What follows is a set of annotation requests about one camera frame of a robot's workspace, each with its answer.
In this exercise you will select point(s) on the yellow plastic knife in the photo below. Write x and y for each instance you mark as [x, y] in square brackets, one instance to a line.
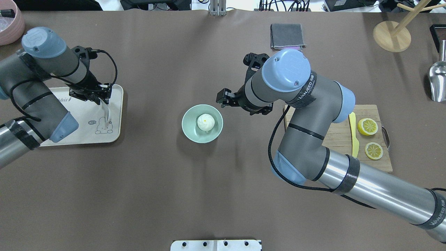
[354, 139]

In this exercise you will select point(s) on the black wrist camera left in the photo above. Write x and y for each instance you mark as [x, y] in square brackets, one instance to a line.
[85, 54]

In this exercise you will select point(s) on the pink bowl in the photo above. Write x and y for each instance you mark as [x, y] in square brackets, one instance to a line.
[15, 29]

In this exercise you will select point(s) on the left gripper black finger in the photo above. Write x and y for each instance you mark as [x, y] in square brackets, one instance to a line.
[102, 93]

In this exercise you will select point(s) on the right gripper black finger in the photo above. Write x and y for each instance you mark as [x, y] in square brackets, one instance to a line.
[225, 97]

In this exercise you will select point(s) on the lemon slice lower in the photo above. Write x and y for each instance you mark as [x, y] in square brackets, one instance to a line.
[367, 126]

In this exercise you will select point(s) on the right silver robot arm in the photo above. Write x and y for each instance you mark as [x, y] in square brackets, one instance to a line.
[319, 102]

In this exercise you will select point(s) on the lemon slice upper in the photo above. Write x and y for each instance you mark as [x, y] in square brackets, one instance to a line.
[373, 150]

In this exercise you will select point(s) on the white steamed bun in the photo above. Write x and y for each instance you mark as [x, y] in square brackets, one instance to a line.
[205, 122]

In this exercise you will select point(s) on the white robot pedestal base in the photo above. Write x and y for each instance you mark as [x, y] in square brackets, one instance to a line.
[217, 245]

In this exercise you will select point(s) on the white ceramic spoon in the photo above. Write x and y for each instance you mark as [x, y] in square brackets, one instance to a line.
[106, 108]

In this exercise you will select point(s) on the aluminium frame post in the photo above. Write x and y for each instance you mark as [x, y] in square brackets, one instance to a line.
[217, 7]

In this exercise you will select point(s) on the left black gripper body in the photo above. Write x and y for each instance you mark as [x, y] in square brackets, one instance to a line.
[91, 82]

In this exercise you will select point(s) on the beige serving tray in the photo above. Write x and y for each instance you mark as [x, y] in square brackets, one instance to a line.
[91, 118]

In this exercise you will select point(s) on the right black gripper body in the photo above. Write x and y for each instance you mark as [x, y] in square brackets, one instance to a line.
[240, 98]

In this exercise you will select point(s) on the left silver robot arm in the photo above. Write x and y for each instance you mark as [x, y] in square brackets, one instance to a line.
[44, 55]

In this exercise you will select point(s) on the mint green bowl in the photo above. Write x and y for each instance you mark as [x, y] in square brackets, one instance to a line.
[192, 131]

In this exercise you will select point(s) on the grey folded cloth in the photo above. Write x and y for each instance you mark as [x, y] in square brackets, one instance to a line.
[286, 36]

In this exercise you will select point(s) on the wooden mug tree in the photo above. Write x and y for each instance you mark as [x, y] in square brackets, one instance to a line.
[395, 37]

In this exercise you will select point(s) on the metal scoop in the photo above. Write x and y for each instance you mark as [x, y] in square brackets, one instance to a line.
[437, 76]

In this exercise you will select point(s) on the lemon slice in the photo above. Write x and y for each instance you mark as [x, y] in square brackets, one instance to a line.
[367, 126]
[373, 150]

